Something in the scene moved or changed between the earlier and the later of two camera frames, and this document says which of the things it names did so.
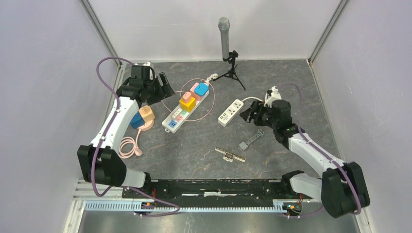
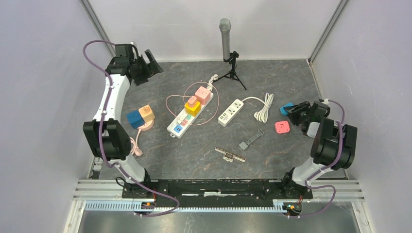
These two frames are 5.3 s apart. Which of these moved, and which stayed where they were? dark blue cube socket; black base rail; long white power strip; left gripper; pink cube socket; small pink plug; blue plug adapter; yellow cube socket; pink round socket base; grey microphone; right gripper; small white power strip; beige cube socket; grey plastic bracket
Moved: right gripper; blue plug adapter; yellow cube socket; left gripper; small pink plug; long white power strip; pink cube socket
Stayed: black base rail; small white power strip; beige cube socket; dark blue cube socket; grey plastic bracket; grey microphone; pink round socket base
